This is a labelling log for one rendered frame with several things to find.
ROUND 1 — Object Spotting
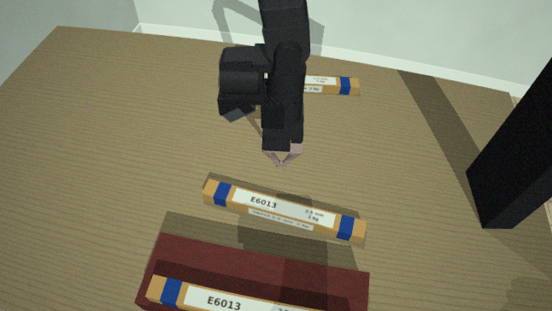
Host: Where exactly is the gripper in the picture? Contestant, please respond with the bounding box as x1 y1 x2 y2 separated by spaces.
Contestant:
261 93 304 167

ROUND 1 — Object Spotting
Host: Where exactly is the tan cardboard pack with blue bands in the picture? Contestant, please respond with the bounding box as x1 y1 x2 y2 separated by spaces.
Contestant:
202 179 367 244

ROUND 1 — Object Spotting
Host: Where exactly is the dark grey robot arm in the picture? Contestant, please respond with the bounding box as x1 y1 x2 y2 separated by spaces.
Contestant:
217 0 310 129

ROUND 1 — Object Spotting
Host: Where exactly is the tan pack of welding electrodes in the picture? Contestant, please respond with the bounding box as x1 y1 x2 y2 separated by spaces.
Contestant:
304 75 360 96
145 274 323 311

